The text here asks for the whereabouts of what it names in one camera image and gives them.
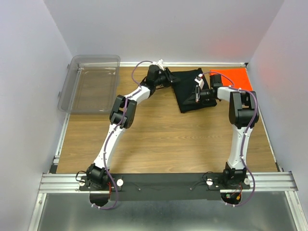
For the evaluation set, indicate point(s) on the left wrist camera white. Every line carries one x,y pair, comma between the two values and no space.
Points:
159,63

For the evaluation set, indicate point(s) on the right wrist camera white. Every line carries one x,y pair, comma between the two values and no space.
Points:
200,81

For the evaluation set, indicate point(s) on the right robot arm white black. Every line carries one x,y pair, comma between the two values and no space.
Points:
243,115

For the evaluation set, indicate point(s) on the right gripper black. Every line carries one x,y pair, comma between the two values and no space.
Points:
191,100

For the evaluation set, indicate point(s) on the black t-shirt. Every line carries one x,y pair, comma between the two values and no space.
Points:
185,87

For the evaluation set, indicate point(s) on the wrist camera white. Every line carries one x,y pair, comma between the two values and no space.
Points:
159,63
200,81

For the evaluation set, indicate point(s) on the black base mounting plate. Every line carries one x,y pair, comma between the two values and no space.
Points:
166,187

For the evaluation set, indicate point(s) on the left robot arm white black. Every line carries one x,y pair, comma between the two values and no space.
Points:
121,118

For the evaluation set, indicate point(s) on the folded orange t-shirt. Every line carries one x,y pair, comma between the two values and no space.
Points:
238,76

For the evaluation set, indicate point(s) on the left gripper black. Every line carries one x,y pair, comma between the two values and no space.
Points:
169,78

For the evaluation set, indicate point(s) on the clear plastic bin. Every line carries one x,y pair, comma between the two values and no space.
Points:
90,84

